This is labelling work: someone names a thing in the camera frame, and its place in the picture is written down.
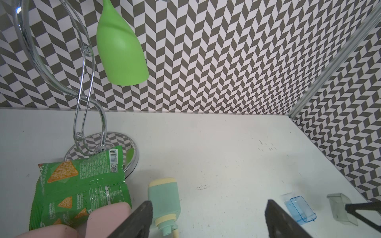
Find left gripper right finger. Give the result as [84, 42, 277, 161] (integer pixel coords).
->
[265, 199, 312, 238]

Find blue transparent tray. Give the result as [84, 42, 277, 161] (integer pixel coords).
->
[281, 193, 317, 225]

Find green snack packet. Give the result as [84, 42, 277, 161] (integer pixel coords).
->
[29, 146, 132, 231]

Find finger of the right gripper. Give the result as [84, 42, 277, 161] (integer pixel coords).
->
[345, 201, 381, 232]

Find grey transparent tray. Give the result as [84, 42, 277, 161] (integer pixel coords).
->
[326, 193, 358, 226]

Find mint green pencil sharpener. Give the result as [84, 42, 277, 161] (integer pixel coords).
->
[147, 178, 181, 238]

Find green plastic cup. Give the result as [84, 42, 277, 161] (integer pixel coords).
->
[96, 1, 149, 86]

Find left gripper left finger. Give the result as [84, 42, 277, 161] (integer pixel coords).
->
[108, 200, 153, 238]

